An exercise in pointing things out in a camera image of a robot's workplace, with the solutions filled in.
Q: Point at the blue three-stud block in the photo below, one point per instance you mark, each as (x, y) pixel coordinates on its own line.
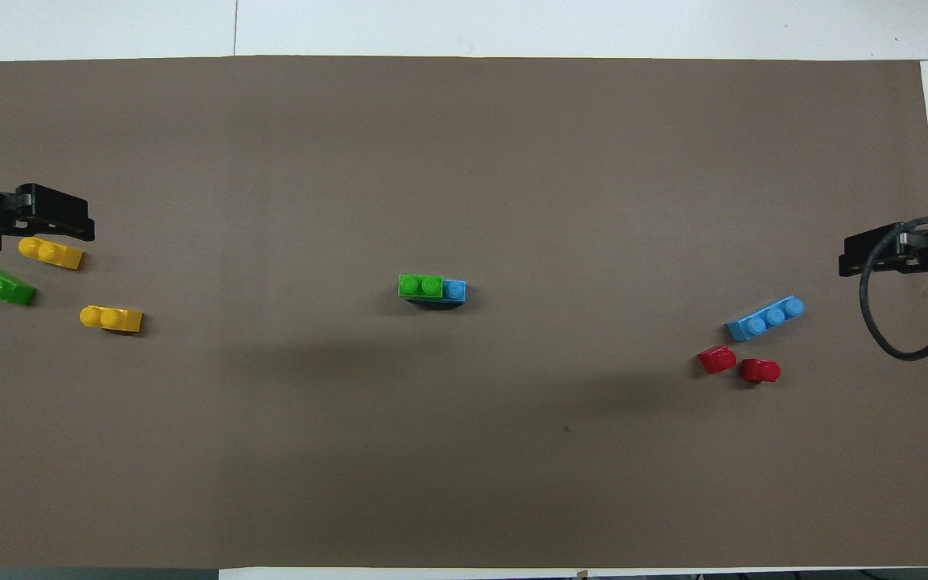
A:
(762, 322)
(454, 292)

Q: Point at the red one-stud block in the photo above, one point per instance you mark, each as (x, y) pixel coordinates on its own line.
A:
(716, 360)
(759, 370)

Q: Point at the yellow two-stud block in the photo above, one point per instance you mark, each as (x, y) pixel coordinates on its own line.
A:
(111, 319)
(51, 253)

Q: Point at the green two-stud block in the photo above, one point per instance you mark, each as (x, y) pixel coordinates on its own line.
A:
(1, 287)
(420, 286)

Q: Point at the brown table mat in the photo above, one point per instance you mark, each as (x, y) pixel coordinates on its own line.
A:
(464, 161)

